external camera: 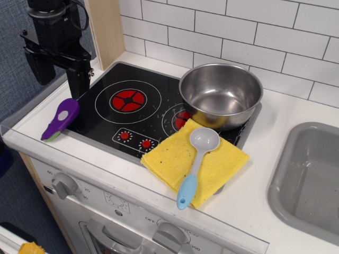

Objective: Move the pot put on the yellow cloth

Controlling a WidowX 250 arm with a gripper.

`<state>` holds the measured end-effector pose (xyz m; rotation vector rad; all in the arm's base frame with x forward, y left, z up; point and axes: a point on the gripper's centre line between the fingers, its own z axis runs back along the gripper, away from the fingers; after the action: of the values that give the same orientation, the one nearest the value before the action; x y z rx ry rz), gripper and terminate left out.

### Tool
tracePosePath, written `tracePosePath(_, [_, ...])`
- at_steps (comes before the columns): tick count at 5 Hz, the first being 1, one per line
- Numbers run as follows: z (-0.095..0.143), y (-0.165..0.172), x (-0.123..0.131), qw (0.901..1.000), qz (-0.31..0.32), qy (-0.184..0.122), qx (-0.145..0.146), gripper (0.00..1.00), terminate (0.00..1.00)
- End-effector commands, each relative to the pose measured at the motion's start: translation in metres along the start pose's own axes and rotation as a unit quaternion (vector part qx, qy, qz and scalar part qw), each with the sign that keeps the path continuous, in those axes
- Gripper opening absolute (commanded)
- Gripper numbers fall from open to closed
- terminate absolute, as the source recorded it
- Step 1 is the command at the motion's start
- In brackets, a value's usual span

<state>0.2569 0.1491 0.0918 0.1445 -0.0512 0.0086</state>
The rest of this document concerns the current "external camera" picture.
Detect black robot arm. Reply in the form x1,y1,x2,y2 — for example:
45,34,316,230
20,1,93,99

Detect grey right oven knob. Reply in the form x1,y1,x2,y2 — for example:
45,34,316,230
152,222,187,253

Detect wooden side post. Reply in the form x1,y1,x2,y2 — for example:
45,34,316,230
84,0,125,70

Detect grey left oven knob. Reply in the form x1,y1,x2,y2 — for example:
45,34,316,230
52,173,78,200

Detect grey sink basin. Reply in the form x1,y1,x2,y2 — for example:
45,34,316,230
267,122,338,245

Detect yellow cloth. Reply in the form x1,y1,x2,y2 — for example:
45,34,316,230
140,118,250,210

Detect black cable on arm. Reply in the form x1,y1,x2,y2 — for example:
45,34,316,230
67,0,88,32

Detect yellow object at corner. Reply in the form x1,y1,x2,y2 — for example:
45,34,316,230
18,242,46,254

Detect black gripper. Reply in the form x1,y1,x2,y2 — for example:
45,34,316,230
20,10,92,100

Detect white toy oven front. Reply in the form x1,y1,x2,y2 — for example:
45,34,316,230
32,159,269,253

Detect purple toy eggplant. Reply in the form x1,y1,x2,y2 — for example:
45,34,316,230
41,98,80,141

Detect grey ladle with blue handle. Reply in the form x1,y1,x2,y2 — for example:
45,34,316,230
176,127,220,210

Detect grey oven knob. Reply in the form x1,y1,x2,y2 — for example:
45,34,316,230
52,173,78,200
152,222,187,253

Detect black toy stove top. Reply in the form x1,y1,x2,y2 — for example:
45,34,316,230
66,62,261,163

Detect stainless steel pot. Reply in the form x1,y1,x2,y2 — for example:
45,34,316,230
179,63,263,131

